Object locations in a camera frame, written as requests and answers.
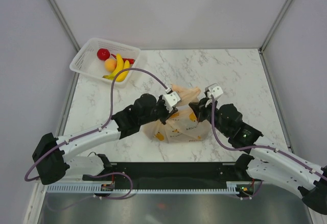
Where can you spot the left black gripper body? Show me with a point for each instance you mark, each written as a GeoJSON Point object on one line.
{"type": "Point", "coordinates": [161, 113]}

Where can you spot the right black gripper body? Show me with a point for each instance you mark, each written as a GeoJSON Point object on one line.
{"type": "Point", "coordinates": [204, 113]}

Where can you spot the peach banana-print plastic bag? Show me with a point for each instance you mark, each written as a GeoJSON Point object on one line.
{"type": "Point", "coordinates": [182, 126]}

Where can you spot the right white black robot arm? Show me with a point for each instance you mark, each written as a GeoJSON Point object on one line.
{"type": "Point", "coordinates": [263, 159]}

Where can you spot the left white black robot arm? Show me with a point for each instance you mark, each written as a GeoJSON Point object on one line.
{"type": "Point", "coordinates": [52, 156]}

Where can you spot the fake red chili pepper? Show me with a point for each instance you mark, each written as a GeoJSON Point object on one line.
{"type": "Point", "coordinates": [131, 61]}

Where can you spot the fake yellow banana bunch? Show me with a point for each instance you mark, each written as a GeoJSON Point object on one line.
{"type": "Point", "coordinates": [121, 65]}

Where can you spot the fake orange fruit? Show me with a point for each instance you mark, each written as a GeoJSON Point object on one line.
{"type": "Point", "coordinates": [110, 64]}

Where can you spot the white plastic fruit basket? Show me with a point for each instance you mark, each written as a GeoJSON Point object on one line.
{"type": "Point", "coordinates": [89, 65]}

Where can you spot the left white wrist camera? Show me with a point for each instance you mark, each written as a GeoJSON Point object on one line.
{"type": "Point", "coordinates": [171, 99]}

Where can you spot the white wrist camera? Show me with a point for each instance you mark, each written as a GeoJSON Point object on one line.
{"type": "Point", "coordinates": [213, 90]}
{"type": "Point", "coordinates": [171, 99]}

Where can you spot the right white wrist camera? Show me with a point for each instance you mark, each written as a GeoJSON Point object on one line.
{"type": "Point", "coordinates": [213, 90]}

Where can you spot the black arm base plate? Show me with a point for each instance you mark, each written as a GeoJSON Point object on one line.
{"type": "Point", "coordinates": [180, 175]}

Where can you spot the aluminium frame rail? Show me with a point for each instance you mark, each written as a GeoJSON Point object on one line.
{"type": "Point", "coordinates": [89, 168]}

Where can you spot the white slotted cable duct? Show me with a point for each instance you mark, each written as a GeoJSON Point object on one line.
{"type": "Point", "coordinates": [98, 188]}

